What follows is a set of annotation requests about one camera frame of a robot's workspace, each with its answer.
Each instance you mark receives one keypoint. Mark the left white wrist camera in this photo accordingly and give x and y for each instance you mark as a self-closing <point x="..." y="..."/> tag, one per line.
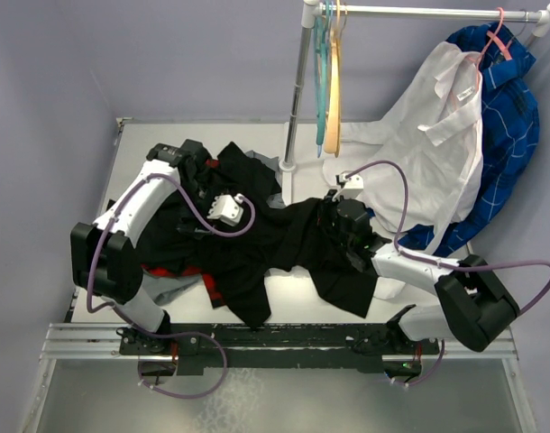
<point x="227" y="209"/>

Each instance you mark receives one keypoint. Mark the teal plastic hanger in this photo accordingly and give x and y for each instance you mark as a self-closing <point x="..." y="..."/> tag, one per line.
<point x="320" y="40"/>

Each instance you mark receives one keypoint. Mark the grey shirt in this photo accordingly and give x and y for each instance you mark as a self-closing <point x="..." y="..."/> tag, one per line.
<point x="165" y="287"/>

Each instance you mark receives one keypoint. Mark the pink hanger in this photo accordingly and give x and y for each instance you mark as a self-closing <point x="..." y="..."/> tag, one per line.
<point x="491" y="44"/>

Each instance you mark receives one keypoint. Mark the beige wooden hanger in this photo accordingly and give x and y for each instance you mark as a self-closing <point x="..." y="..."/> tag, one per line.
<point x="332" y="143"/>

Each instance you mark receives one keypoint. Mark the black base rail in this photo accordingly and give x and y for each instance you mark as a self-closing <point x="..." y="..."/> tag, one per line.
<point x="194" y="348"/>

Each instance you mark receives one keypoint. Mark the white shirt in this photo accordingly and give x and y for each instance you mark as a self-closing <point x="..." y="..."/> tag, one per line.
<point x="427" y="149"/>

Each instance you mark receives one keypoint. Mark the red black plaid shirt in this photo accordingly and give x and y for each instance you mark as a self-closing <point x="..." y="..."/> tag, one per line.
<point x="167" y="245"/>

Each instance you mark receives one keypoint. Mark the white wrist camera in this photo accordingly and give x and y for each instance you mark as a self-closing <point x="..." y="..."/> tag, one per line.
<point x="348" y="186"/>
<point x="227" y="209"/>

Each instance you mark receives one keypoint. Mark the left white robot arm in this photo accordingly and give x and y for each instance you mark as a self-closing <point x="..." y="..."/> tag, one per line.
<point x="104" y="259"/>

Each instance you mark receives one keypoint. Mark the metal clothes rack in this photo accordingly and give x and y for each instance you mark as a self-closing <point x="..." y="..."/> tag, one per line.
<point x="313" y="9"/>

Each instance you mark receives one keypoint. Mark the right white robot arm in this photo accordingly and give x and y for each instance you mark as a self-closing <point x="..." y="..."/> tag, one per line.
<point x="474" y="306"/>

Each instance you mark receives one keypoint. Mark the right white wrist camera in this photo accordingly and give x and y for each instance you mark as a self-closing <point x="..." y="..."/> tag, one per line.
<point x="348" y="186"/>

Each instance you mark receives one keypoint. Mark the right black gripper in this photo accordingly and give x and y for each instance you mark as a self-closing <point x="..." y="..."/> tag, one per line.
<point x="327" y="206"/>

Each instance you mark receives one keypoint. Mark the blue plaid shirt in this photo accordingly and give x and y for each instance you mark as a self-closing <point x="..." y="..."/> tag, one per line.
<point x="510" y="137"/>

